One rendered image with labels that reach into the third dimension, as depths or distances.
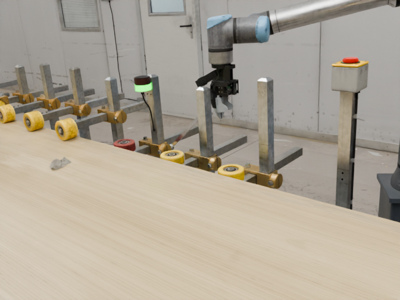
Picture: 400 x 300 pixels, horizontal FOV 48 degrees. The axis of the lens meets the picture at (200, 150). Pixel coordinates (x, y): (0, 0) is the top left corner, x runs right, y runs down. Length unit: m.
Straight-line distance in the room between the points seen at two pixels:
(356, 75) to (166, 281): 0.68
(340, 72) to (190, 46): 3.95
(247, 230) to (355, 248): 0.23
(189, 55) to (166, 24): 0.46
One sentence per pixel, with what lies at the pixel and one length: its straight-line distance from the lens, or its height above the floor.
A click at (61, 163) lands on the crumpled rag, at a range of 1.54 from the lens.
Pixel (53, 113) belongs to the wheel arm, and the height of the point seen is 0.95.
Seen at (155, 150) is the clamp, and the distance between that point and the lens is 1.74.
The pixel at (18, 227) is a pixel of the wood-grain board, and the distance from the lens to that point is 1.20.
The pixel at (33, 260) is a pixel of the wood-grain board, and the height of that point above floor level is 0.90.
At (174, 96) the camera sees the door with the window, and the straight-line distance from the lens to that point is 5.37.
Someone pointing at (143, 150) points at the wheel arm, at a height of 0.85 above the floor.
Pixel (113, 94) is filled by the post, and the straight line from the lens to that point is 1.88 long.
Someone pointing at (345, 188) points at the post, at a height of 0.87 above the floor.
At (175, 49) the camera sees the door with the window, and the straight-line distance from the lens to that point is 5.23.
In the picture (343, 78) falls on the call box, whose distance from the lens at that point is 1.21.
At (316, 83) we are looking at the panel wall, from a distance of 4.29.
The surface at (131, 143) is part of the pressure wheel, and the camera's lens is 1.67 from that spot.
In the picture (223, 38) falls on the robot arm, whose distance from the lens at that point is 1.62.
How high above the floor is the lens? 1.42
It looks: 20 degrees down
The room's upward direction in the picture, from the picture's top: 4 degrees counter-clockwise
